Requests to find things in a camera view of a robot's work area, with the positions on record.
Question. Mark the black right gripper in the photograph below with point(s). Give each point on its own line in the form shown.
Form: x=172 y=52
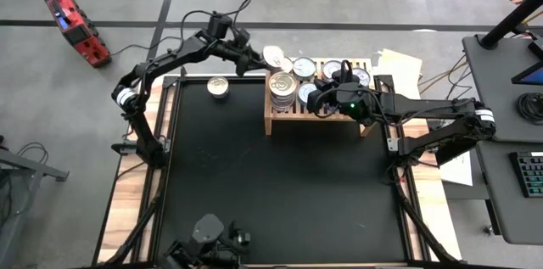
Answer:
x=356 y=103

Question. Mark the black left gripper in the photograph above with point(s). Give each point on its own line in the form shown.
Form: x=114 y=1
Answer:
x=229 y=50

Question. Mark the blue teal tuna can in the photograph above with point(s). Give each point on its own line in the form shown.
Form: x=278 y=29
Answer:
x=364 y=76
x=304 y=93

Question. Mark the gold lid tin can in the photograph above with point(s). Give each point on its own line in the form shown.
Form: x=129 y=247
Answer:
x=273 y=54
x=283 y=101

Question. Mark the red white label can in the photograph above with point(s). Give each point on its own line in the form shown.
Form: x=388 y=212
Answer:
x=329 y=67

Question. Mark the green label can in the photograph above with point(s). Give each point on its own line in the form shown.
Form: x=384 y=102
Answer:
x=304 y=68

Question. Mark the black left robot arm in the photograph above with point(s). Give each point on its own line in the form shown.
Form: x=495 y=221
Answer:
x=169 y=59

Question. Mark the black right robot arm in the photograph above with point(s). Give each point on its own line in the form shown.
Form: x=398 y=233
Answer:
x=424 y=105

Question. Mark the wooden slatted shelf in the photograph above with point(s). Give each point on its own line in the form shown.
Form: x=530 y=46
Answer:
x=292 y=118

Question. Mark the yellow paper folder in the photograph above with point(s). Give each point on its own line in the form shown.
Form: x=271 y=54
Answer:
x=399 y=65

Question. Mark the white paper sheet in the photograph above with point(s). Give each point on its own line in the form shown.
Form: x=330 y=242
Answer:
x=458 y=171

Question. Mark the red black power station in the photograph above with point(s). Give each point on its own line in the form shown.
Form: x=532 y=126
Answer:
x=76 y=29

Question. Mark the black grey mechanical device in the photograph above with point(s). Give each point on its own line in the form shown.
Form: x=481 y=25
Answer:
x=208 y=231

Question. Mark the grey desk with monitor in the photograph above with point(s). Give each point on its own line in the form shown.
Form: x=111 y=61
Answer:
x=500 y=74

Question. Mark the black monitor stand pole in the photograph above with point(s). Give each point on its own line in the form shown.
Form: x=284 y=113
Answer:
x=509 y=18

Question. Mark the black computer monitor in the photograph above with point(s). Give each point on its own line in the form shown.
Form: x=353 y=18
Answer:
x=530 y=74

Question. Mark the grey desk with keyboard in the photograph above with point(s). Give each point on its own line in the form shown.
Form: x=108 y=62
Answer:
x=505 y=209

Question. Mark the black keyboard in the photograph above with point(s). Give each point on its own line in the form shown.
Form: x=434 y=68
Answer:
x=530 y=174

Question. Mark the grey metal stand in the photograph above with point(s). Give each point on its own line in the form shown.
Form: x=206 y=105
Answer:
x=34 y=166

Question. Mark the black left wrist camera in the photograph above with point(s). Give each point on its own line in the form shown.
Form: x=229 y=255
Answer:
x=218 y=26

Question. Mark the black aluminium table frame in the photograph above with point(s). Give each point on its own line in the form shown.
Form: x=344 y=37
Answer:
x=418 y=228

